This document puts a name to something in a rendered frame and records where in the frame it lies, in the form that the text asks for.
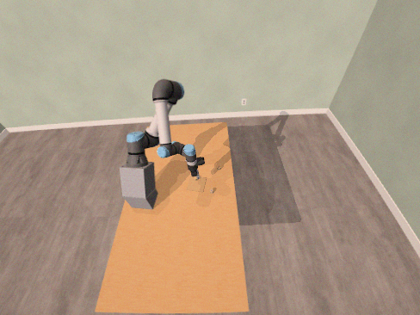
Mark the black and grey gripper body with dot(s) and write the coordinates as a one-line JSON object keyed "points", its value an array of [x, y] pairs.
{"points": [[194, 165]]}

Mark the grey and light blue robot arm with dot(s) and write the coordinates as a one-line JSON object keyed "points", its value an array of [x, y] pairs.
{"points": [[160, 125]]}

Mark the tan flat mat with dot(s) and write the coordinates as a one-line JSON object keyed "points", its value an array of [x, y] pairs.
{"points": [[196, 185]]}

